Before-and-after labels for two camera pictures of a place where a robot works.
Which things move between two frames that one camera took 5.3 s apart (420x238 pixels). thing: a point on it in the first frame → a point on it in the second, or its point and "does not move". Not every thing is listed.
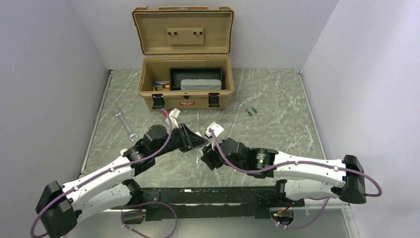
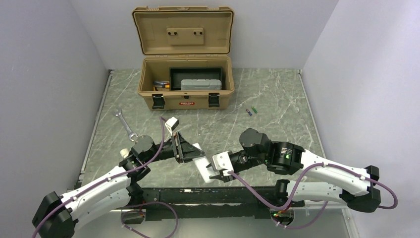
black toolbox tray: x=177 y=74 does not move
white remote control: x=200 y=149 → x=201 y=163
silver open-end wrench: x=118 y=112 does not move
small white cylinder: x=122 y=150 does not move
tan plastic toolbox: x=192 y=36 does not move
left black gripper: x=189 y=140 → x=186 y=151
